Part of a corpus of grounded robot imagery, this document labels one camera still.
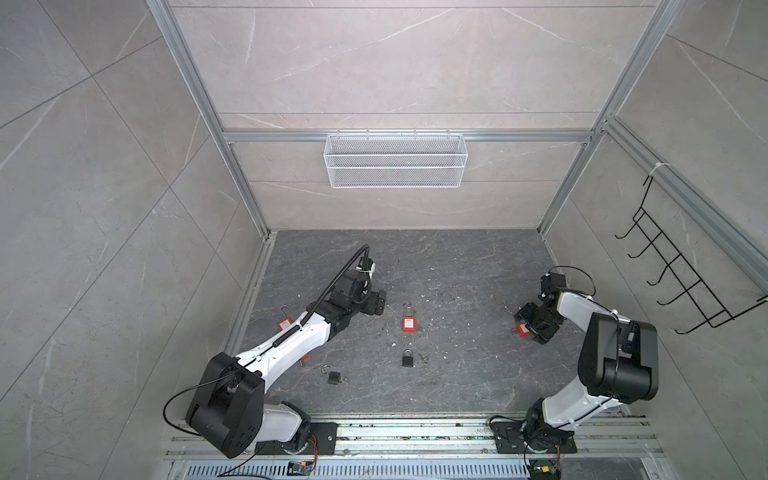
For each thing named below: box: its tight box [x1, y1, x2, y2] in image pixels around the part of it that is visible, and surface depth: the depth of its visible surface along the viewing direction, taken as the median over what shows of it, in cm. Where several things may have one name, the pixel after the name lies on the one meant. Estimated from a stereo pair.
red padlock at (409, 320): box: [402, 306, 417, 333], surface depth 94 cm
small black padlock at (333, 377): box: [321, 364, 341, 385], surface depth 85 cm
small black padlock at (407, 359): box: [402, 348, 413, 367], surface depth 88 cm
